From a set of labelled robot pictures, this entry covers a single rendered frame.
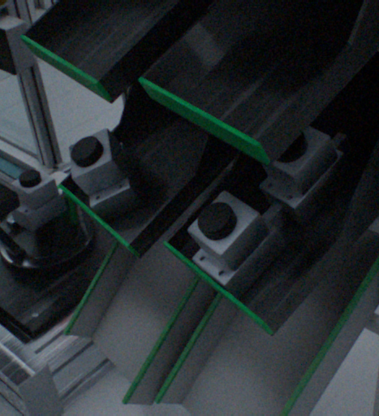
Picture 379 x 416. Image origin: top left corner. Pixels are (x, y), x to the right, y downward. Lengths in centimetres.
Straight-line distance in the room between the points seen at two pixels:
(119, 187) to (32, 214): 32
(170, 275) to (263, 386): 16
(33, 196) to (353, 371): 49
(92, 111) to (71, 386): 80
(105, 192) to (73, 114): 93
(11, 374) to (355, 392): 44
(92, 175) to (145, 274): 20
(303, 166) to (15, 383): 47
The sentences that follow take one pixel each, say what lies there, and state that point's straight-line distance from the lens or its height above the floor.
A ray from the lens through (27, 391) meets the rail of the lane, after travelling 85.
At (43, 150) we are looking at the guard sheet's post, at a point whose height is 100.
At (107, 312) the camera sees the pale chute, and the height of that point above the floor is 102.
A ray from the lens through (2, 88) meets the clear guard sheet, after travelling 121.
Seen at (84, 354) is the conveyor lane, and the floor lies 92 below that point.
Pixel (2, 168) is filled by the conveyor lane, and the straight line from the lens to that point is 124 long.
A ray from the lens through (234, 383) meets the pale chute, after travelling 70.
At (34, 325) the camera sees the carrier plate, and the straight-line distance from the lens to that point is 88.
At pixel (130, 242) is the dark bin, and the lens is 59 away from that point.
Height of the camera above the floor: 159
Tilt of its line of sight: 37 degrees down
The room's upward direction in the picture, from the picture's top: 7 degrees counter-clockwise
